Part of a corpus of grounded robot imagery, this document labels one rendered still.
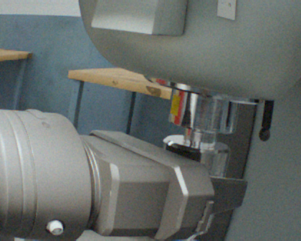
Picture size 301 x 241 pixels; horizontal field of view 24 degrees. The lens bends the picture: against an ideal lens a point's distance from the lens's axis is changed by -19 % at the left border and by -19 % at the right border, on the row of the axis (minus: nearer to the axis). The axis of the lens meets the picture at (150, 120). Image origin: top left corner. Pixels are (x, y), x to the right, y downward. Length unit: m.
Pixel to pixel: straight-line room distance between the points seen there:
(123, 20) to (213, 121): 0.13
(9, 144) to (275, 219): 0.56
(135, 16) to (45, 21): 5.38
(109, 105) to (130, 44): 4.97
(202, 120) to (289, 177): 0.41
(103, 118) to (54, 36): 0.78
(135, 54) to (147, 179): 0.07
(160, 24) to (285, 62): 0.09
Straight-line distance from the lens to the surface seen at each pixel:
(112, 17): 0.43
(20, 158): 0.43
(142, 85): 4.39
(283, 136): 0.92
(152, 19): 0.42
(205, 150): 0.53
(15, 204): 0.43
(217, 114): 0.53
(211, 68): 0.46
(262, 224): 0.94
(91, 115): 5.51
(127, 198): 0.47
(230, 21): 0.44
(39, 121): 0.46
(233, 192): 0.54
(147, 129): 5.32
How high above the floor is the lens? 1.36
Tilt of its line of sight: 9 degrees down
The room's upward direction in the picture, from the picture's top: 10 degrees clockwise
